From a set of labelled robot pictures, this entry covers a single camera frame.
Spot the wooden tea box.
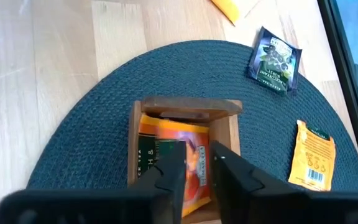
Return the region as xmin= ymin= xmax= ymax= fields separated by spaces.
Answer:
xmin=127 ymin=96 xmax=244 ymax=224

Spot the round dark woven placemat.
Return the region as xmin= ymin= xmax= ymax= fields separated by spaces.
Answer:
xmin=26 ymin=39 xmax=358 ymax=192

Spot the blackcurrant tea packet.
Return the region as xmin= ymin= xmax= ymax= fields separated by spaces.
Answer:
xmin=247 ymin=26 xmax=303 ymax=96

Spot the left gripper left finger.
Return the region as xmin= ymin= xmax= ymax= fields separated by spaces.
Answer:
xmin=0 ymin=141 xmax=188 ymax=224

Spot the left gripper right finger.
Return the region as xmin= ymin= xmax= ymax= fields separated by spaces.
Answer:
xmin=211 ymin=140 xmax=358 ymax=224

